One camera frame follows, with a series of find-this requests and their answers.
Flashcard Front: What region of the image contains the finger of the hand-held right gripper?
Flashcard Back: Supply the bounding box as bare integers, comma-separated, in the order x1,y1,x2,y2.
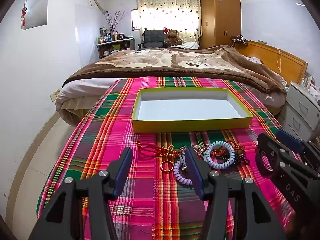
276,129,320,160
257,133,304,178

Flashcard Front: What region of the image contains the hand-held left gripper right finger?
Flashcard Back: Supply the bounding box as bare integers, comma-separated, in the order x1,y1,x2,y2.
184,146,285,240

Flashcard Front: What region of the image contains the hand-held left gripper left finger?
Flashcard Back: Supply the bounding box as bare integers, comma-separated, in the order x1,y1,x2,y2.
29,147,133,240

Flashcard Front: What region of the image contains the purple coil bracelet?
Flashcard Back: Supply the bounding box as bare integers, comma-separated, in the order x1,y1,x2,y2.
173,155,194,186

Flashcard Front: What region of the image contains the light blue coil bracelet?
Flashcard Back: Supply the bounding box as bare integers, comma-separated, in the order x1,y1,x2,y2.
204,141,236,170

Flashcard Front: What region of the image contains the gold ring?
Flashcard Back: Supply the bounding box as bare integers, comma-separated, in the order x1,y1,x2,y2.
161,160,173,173

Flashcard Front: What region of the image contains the dark bead bracelet amber pendant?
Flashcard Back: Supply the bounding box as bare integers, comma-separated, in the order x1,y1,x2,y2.
212,142,250,166

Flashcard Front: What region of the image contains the red knotted cord ornament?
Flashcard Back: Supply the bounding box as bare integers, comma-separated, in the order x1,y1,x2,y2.
136,141,179,158

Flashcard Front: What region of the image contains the yellow-green cardboard box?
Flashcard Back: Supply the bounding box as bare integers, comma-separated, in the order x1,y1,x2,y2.
132,87,254,133

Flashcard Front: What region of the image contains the grey nightstand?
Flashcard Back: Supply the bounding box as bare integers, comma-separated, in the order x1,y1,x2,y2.
277,81,320,140

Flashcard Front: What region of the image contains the pink green plaid cloth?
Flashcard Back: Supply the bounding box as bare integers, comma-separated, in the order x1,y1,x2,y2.
36,76,300,240

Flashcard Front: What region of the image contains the wooden headboard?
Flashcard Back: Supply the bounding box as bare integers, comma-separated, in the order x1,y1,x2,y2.
236,40,308,85

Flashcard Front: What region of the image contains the bed with pale sheet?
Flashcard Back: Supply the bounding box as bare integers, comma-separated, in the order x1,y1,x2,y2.
55,44,288,128

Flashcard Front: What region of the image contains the brown plush blanket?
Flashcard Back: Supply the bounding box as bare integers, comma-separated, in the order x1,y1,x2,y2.
62,44,288,94

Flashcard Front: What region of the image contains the small desk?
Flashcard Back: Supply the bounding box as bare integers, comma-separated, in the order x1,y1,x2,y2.
97,38,135,60

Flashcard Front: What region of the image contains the white pillow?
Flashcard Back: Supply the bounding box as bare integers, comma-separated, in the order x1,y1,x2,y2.
179,42,200,50

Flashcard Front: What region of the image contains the wooden wardrobe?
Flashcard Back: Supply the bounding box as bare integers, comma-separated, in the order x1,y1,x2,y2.
199,0,242,49

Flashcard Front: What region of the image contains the black chair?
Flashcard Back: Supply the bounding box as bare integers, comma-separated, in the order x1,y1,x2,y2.
138,29,165,50

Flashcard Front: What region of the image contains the brown teddy bear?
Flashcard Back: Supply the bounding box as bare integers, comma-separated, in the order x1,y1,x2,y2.
163,28,183,47

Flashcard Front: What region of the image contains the cluster of bottles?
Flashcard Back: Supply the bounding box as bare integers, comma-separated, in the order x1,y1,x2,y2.
99,26,125,43

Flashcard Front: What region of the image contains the vase of bare branches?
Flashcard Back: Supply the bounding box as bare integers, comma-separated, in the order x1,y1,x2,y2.
104,10,125,39

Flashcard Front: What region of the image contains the window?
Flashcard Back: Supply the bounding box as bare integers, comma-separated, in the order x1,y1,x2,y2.
131,9,139,30

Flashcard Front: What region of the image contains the dotted window curtain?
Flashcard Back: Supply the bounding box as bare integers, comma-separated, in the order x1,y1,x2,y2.
136,0,202,48

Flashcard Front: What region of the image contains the red hanging knot ornament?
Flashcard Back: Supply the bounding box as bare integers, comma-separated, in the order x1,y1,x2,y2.
21,1,28,28

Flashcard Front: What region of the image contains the yellow cable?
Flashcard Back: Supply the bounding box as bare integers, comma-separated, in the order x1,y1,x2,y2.
276,47,282,76

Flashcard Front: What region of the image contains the wall socket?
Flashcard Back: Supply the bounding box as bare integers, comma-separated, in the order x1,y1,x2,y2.
50,88,62,103

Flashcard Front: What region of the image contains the shiny metal wall plate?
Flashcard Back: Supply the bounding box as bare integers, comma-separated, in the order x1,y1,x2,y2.
22,0,48,30

